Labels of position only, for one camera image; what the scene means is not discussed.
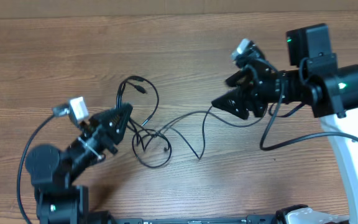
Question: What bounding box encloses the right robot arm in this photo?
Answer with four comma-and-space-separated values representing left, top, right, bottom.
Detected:
211, 24, 358, 223

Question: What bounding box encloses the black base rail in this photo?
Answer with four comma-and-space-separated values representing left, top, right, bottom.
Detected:
85, 203, 351, 224

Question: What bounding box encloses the thin black cable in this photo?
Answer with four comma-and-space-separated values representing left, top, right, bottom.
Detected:
154, 102, 306, 161

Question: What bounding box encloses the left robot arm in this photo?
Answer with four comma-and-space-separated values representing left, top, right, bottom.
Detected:
25, 103, 133, 224

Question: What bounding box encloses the thick black USB cable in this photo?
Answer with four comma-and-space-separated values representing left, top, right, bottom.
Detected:
115, 75, 173, 169

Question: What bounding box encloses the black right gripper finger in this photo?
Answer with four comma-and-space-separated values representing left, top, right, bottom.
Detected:
225, 69, 253, 87
211, 88, 249, 119

